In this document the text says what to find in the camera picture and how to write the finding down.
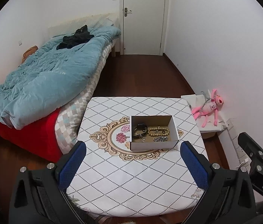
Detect white cardboard jewelry box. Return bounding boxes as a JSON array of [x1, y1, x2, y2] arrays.
[[130, 115, 180, 152]]

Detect checkered bed sheet mattress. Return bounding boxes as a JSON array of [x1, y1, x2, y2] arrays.
[[55, 42, 113, 154]]

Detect red blanket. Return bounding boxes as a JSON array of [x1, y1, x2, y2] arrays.
[[0, 109, 63, 162]]

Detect white diamond pattern tablecloth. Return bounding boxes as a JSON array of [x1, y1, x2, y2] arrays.
[[66, 97, 206, 217]]

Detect pink panther plush toy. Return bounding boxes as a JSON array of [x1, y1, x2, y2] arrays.
[[191, 89, 224, 128]]

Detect white cloth covered box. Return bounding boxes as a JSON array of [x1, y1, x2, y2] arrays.
[[181, 92, 227, 139]]

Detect grey clothes hanger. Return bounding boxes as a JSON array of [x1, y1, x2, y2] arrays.
[[201, 91, 212, 109]]

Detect light blue duvet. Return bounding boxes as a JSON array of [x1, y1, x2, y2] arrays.
[[0, 26, 121, 130]]

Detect brown plush toy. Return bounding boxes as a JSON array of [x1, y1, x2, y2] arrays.
[[21, 46, 38, 64]]

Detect black clothing on bed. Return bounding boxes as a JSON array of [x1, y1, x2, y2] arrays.
[[56, 25, 95, 50]]

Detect white door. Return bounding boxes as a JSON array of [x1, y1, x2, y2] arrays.
[[119, 0, 169, 56]]

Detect white wall socket strip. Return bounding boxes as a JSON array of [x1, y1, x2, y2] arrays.
[[226, 118, 250, 169]]

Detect silver chain jewelry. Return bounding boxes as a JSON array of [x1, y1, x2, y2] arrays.
[[153, 136, 170, 142]]

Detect wooden bead bracelet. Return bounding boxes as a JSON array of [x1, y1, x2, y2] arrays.
[[147, 125, 171, 138]]

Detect black leather bracelet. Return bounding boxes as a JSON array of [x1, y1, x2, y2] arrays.
[[132, 123, 148, 141]]

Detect wooden bed frame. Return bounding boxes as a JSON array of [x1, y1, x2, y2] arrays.
[[111, 39, 120, 57]]

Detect metal door handle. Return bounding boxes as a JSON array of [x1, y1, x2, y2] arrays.
[[124, 8, 132, 17]]

